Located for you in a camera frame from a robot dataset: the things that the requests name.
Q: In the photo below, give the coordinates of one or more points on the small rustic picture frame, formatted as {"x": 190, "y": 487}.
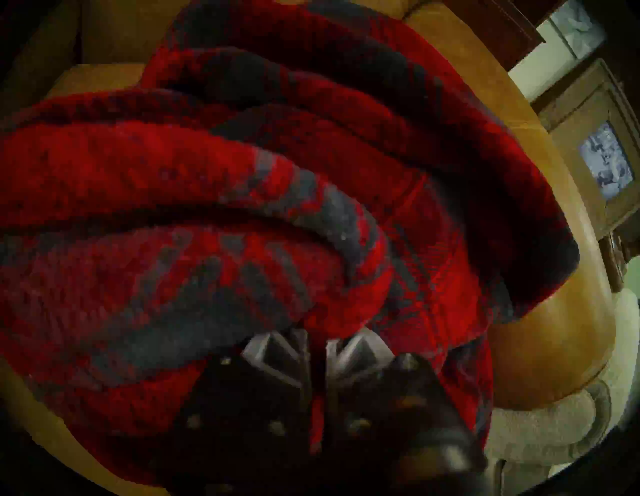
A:
{"x": 607, "y": 160}

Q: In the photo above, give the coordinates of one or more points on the red plaid fleece blanket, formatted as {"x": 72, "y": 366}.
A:
{"x": 200, "y": 175}

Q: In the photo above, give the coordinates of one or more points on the beige fabric sofa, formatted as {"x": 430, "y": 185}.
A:
{"x": 540, "y": 430}

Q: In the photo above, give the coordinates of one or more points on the white flower canvas painting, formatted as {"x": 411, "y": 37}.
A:
{"x": 575, "y": 25}

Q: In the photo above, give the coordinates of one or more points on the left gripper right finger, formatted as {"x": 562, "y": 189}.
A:
{"x": 360, "y": 360}

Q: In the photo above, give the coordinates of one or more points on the dark cherry hutch bookcase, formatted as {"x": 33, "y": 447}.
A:
{"x": 500, "y": 30}

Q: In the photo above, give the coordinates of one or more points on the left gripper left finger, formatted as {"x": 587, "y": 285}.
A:
{"x": 270, "y": 365}

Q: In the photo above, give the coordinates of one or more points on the tan leather armchair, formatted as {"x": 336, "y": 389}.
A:
{"x": 550, "y": 340}

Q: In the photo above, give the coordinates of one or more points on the rustic wooden side table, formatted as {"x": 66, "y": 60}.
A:
{"x": 612, "y": 260}

